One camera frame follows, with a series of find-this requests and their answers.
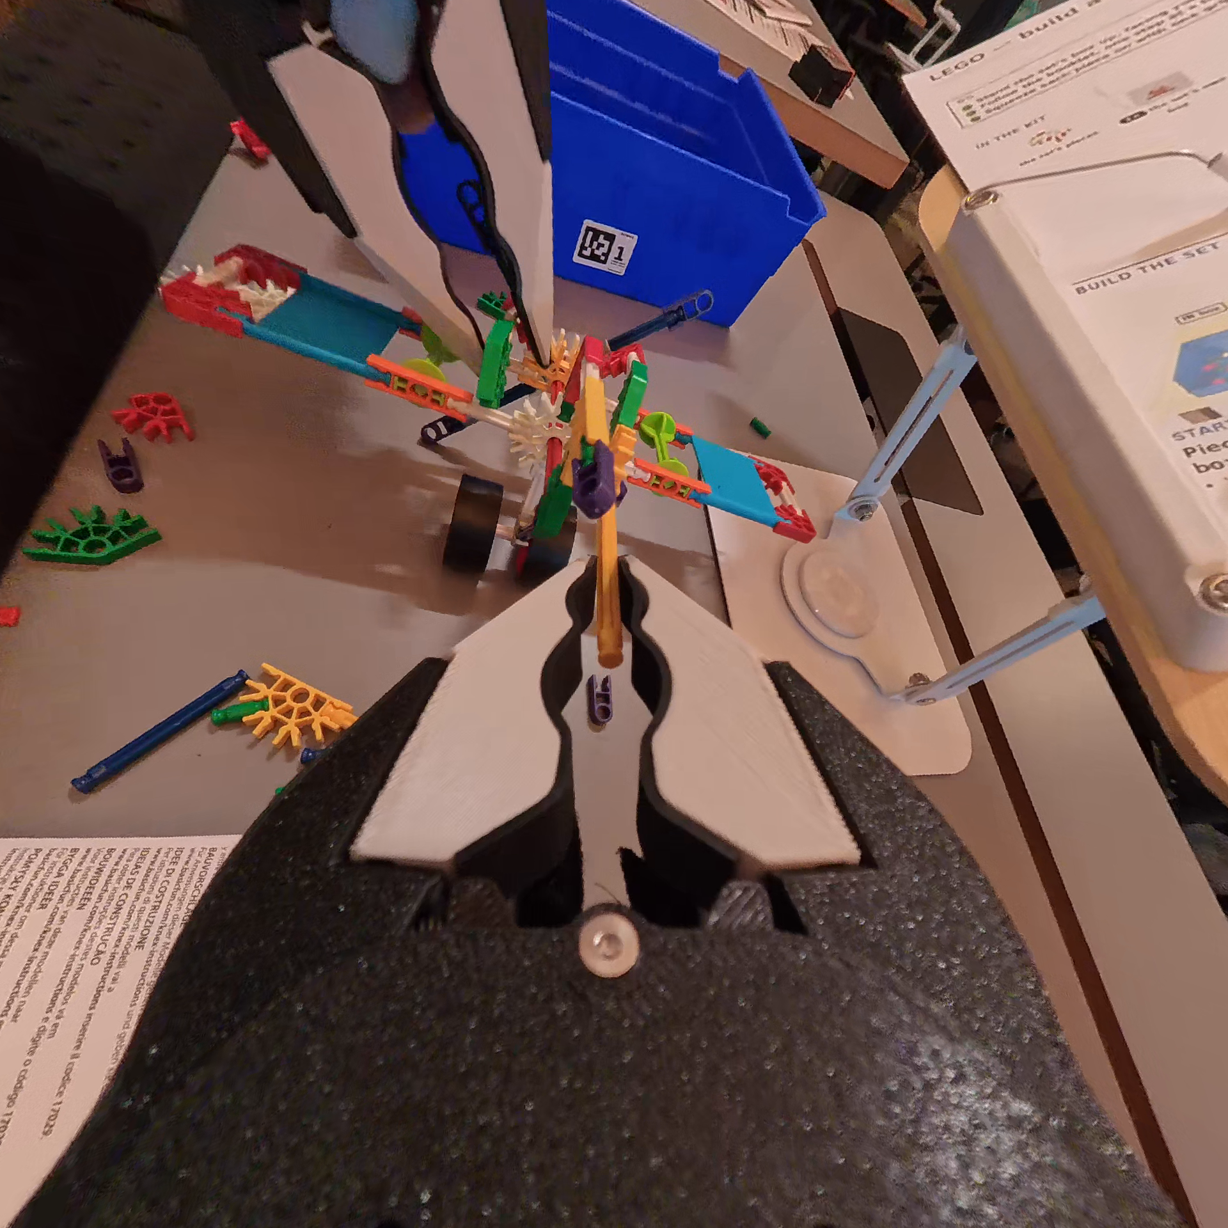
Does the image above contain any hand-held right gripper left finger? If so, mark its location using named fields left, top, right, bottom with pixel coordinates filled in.
left=348, top=557, right=590, bottom=866

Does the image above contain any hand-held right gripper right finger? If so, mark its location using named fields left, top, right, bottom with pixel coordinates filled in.
left=618, top=557, right=862, bottom=869

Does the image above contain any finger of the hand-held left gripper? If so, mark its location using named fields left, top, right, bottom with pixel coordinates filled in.
left=427, top=0, right=560, bottom=369
left=269, top=42, right=500, bottom=378

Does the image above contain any colourful toy rod airplane model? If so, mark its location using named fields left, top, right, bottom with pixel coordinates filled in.
left=158, top=244, right=818, bottom=581

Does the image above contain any blue bin with square tag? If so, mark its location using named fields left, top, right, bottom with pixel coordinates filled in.
left=397, top=0, right=829, bottom=329

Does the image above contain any white stand with wooden board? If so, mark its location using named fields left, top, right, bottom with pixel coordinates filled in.
left=704, top=143, right=1228, bottom=802

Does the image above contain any yellow rod with yellow connector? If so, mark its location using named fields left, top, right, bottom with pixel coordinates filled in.
left=210, top=662, right=358, bottom=750

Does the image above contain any red fan connector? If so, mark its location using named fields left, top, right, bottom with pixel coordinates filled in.
left=109, top=390, right=196, bottom=444

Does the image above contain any small black box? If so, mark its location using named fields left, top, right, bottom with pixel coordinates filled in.
left=786, top=42, right=858, bottom=108

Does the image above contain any black table inset panel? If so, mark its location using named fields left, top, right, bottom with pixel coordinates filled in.
left=834, top=307, right=986, bottom=516

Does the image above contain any green fan connector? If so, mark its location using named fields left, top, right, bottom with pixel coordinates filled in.
left=23, top=505, right=162, bottom=567

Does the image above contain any white instruction booklet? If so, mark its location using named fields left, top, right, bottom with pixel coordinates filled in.
left=0, top=834, right=241, bottom=1162

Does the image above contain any printed instruction sheet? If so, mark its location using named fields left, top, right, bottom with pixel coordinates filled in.
left=902, top=0, right=1228, bottom=252
left=1055, top=225, right=1228, bottom=577

